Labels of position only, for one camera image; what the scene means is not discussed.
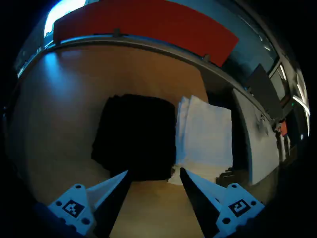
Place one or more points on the dark monitor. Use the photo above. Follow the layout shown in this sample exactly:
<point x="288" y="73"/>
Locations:
<point x="266" y="89"/>

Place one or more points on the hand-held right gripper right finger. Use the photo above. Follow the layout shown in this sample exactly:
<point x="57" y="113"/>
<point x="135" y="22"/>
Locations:
<point x="230" y="200"/>

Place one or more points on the red desk screen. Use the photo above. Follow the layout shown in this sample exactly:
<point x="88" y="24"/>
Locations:
<point x="158" y="22"/>

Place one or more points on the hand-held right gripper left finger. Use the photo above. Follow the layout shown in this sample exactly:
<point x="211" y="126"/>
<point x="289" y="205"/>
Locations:
<point x="81" y="198"/>

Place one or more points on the grey desk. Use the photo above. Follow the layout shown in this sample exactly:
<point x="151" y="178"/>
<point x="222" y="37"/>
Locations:
<point x="260" y="143"/>

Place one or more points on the stack of white towels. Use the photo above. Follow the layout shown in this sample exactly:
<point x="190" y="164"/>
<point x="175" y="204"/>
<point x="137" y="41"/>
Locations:
<point x="203" y="138"/>

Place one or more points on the stack of black towels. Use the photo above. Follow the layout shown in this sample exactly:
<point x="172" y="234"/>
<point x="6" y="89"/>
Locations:
<point x="135" y="136"/>

